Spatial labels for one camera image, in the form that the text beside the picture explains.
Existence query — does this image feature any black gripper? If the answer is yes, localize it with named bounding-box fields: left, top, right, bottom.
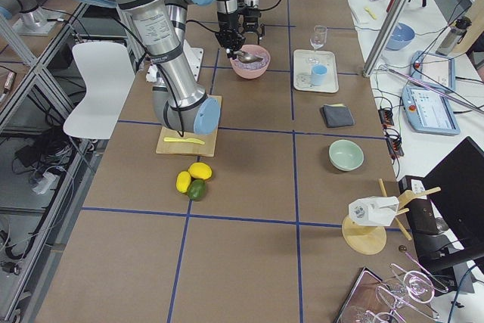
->
left=240, top=7, right=265, bottom=40
left=215, top=26, right=246, bottom=59

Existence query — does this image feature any steel ice scoop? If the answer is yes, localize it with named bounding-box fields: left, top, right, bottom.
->
left=237, top=51, right=263, bottom=64

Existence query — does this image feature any pile of ice cubes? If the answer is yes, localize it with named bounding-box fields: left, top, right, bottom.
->
left=231, top=45, right=270, bottom=73

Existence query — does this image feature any blue cup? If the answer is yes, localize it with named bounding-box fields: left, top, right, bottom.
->
left=310, top=64, right=327, bottom=86

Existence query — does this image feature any pink bowl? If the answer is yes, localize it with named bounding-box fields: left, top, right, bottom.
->
left=230, top=44, right=271, bottom=79

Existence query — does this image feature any clear wine glass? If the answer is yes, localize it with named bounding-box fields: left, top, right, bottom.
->
left=309, top=25, right=327, bottom=65

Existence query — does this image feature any white bear tray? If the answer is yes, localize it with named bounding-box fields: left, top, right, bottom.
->
left=293, top=49, right=339, bottom=93

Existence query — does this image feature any yellow plastic knife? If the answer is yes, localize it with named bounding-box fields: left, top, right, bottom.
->
left=163, top=136, right=206, bottom=145

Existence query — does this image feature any wooden cutting board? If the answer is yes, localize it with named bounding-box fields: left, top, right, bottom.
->
left=156, top=95, right=222, bottom=157

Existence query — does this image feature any yellow plastic spoon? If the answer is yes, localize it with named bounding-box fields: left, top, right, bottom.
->
left=364, top=7, right=377, bottom=20

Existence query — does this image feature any yellow lemon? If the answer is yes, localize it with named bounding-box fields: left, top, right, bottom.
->
left=188, top=162, right=213, bottom=180

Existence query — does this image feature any grey folded cloth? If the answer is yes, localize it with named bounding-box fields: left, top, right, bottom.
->
left=320, top=105, right=355, bottom=128

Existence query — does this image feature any white plastic chair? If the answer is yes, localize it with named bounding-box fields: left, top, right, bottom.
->
left=64, top=41, right=135, bottom=140

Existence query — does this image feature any green avocado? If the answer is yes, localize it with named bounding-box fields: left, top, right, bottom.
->
left=187, top=179, right=206, bottom=201

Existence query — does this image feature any blue bowl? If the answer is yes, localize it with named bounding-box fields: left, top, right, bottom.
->
left=386, top=23, right=415, bottom=51

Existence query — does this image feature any green bowl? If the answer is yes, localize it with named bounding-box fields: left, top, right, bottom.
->
left=328, top=139, right=365, bottom=172

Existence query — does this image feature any far teach pendant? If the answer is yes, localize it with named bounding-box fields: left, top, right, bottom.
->
left=410, top=51, right=456, bottom=91

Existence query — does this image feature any teach pendant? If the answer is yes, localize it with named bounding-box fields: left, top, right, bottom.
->
left=410, top=51, right=456, bottom=91
left=402, top=85, right=461, bottom=135

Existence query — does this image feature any near teach pendant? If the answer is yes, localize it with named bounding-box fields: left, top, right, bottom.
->
left=402, top=85, right=461, bottom=135

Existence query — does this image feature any water bottle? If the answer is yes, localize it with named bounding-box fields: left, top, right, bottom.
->
left=436, top=16, right=472, bottom=56

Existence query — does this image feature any wooden stand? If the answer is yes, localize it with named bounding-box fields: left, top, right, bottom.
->
left=342, top=179, right=441, bottom=255

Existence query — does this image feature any black monitor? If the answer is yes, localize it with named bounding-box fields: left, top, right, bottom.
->
left=399, top=136, right=483, bottom=272

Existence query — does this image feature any dark tray with red rim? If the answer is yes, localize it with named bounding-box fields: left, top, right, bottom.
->
left=334, top=266, right=388, bottom=322

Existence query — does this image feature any aluminium frame post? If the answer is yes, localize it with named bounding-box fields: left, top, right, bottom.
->
left=362, top=0, right=408, bottom=77

